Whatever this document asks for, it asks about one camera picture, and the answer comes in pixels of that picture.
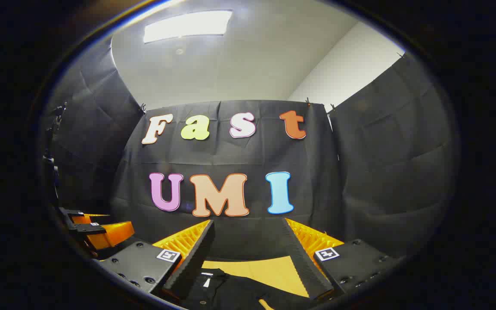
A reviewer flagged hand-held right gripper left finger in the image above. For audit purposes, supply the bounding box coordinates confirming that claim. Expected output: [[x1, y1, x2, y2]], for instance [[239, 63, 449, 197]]
[[97, 219, 215, 302]]

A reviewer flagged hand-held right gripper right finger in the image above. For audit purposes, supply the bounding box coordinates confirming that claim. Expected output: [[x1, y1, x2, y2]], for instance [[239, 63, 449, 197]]
[[282, 217, 404, 301]]

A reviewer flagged black button shirt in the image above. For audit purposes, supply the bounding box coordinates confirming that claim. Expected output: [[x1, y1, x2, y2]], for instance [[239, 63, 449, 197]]
[[186, 268, 317, 310]]

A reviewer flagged black backdrop cloth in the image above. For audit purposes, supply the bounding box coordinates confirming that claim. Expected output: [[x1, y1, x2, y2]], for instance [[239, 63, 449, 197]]
[[41, 41, 459, 263]]

